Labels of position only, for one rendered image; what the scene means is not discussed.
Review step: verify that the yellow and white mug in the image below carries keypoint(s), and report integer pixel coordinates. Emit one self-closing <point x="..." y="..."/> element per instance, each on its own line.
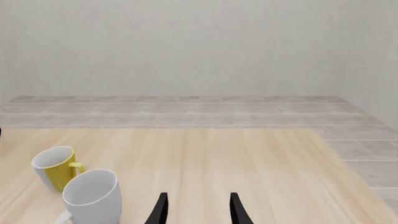
<point x="57" y="172"/>

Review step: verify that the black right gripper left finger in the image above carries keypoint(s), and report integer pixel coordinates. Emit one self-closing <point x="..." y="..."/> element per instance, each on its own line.
<point x="159" y="210"/>

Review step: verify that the plain white mug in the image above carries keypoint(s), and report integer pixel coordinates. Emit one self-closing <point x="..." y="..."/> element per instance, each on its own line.
<point x="93" y="198"/>

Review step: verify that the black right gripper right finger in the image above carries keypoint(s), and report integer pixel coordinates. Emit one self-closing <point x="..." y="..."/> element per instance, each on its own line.
<point x="238" y="210"/>

